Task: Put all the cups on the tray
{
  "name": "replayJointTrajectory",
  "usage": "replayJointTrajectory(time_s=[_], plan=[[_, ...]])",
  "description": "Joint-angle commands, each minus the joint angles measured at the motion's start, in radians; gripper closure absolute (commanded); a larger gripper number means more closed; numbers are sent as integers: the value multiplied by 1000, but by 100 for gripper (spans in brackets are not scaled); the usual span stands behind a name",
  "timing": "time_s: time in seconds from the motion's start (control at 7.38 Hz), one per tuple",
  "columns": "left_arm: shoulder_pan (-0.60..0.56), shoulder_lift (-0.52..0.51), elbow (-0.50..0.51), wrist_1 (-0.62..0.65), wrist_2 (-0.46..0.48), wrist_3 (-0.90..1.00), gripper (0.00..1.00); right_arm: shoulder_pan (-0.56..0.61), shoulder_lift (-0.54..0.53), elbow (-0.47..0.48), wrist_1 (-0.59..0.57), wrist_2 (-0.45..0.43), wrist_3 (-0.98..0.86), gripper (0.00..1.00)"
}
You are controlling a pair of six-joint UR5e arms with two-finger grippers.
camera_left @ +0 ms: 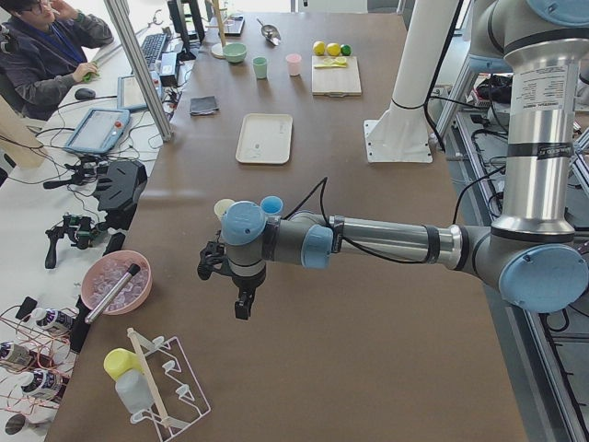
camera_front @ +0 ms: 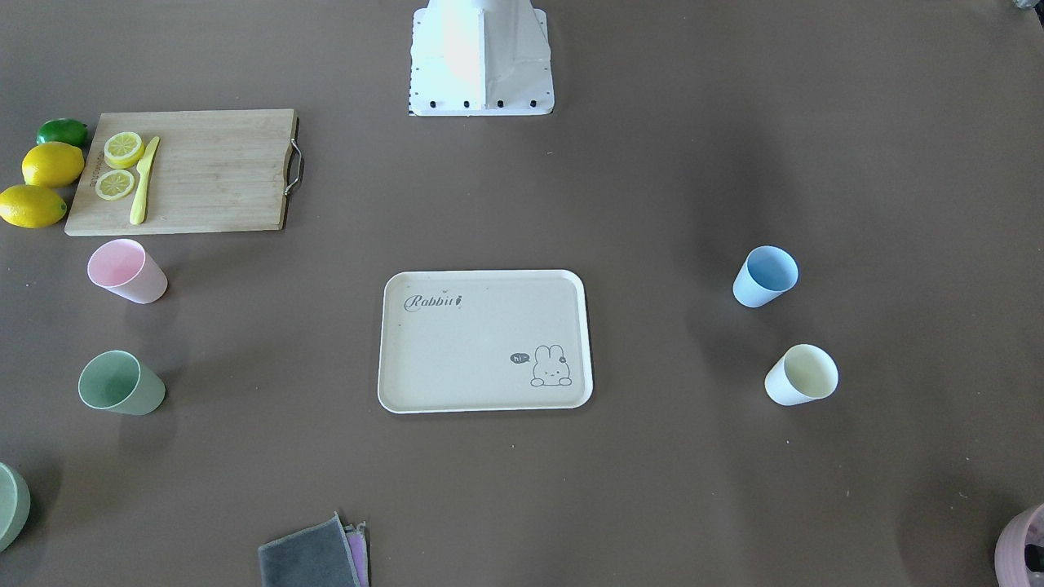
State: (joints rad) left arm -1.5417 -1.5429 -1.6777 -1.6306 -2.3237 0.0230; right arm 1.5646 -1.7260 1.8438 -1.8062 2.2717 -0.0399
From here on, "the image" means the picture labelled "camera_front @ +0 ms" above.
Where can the cream plastic cup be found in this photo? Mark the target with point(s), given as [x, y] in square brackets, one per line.
[805, 373]

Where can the green plastic cup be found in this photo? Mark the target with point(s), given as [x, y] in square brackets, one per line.
[118, 382]

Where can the beige rabbit tray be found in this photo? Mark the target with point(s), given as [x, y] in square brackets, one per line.
[453, 341]

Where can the blue plastic cup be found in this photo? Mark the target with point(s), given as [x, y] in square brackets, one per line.
[766, 273]

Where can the grey folded cloth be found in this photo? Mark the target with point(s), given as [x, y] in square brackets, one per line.
[327, 554]

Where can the wooden cutting board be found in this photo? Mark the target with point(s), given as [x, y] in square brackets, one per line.
[215, 171]

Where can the yellow plastic knife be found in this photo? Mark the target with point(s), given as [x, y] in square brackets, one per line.
[144, 168]

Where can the pink plastic cup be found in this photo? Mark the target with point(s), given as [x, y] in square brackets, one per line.
[125, 268]

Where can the lemon half lower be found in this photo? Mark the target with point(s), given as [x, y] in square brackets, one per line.
[115, 184]

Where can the lemon half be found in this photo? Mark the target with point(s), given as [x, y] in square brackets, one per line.
[115, 184]
[123, 150]

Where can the lemon half upper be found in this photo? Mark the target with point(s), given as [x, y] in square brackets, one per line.
[123, 150]

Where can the yellow lemon middle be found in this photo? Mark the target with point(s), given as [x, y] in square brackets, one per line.
[53, 165]

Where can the yellow lemon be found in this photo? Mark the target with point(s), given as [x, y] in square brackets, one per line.
[32, 206]
[53, 165]

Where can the green lime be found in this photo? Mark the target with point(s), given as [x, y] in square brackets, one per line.
[63, 130]

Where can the yellow lemon outer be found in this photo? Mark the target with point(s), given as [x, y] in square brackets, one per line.
[32, 206]

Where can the green bowl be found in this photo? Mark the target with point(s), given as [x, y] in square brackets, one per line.
[15, 504]

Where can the pink bowl with ice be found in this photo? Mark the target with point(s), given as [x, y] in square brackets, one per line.
[1018, 553]

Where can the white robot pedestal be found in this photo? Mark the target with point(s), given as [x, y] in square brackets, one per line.
[480, 58]

